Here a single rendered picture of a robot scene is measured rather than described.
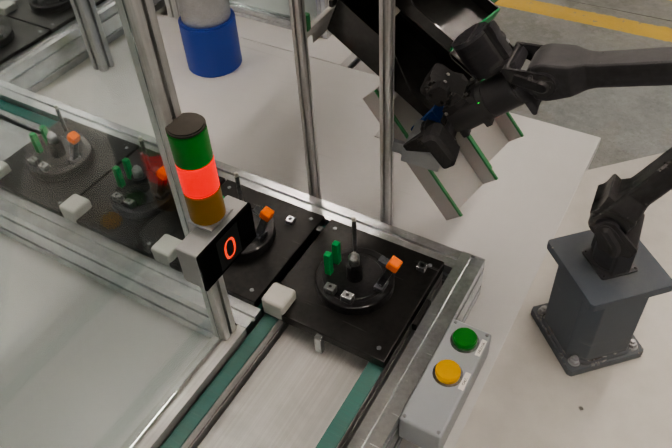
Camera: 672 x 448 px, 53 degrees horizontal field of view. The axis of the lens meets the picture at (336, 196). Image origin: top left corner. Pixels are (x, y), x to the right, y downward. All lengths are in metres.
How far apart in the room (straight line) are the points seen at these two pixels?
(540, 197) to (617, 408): 0.51
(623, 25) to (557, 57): 3.10
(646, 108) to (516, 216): 2.00
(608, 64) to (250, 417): 0.75
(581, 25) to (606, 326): 2.93
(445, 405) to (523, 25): 3.06
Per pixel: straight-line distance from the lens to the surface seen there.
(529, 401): 1.24
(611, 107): 3.40
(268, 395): 1.17
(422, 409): 1.09
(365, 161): 1.62
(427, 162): 1.09
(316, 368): 1.18
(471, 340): 1.15
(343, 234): 1.30
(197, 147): 0.85
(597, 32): 3.96
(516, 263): 1.42
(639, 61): 0.94
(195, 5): 1.87
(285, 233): 1.31
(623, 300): 1.15
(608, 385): 1.29
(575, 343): 1.25
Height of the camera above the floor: 1.91
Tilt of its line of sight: 43 degrees down
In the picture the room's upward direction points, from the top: 4 degrees counter-clockwise
